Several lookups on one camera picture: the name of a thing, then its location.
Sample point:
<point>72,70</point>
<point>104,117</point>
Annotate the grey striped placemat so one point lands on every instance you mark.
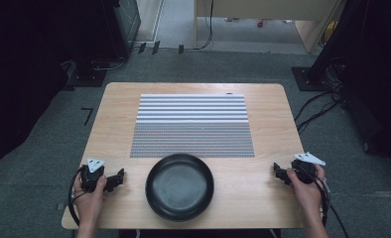
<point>192,132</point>

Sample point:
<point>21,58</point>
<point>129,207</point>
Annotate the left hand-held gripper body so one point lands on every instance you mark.
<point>90,178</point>

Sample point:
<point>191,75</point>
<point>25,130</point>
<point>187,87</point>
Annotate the person's right hand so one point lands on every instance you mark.
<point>306,195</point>

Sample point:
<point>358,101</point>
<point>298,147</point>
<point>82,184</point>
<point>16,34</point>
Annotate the yellow object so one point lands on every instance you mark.
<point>330,33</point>

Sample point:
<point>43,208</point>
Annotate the black round plate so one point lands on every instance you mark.
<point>179,188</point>

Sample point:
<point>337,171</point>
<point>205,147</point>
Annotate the small red object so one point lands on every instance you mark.
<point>260,23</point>

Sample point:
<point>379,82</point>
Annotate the light wooden furniture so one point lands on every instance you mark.
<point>266,8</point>

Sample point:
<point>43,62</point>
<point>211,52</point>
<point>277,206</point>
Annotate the dark metal cabinet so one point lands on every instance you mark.
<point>128,23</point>

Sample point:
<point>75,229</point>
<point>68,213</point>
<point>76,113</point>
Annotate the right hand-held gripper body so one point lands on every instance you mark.
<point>304,172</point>

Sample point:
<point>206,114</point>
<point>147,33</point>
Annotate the black stand base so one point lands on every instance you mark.
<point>311,79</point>
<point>87,77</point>

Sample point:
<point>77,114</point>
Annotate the person's left hand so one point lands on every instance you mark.
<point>89,203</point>

